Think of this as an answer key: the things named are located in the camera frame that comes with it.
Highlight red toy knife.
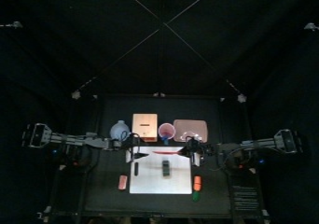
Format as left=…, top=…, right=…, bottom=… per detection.
left=150, top=150, right=181, bottom=156

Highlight dark green toy sushi roll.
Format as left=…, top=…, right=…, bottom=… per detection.
left=160, top=160, right=172, bottom=177

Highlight white cutting board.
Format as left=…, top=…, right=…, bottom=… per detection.
left=128, top=146, right=193, bottom=195

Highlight pink tray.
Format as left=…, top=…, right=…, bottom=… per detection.
left=172, top=119, right=209, bottom=144

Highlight pink toy food piece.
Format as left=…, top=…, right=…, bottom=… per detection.
left=117, top=175, right=128, bottom=191

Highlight orange toy food piece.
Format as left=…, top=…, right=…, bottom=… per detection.
left=193, top=175, right=202, bottom=192

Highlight white text label sticker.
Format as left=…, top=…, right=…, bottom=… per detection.
left=232, top=185, right=260, bottom=213

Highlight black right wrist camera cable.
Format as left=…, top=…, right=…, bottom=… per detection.
left=209, top=147, right=246, bottom=172

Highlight thin white cord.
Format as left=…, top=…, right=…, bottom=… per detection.
left=114, top=0, right=242, bottom=95
left=76, top=0, right=220, bottom=92

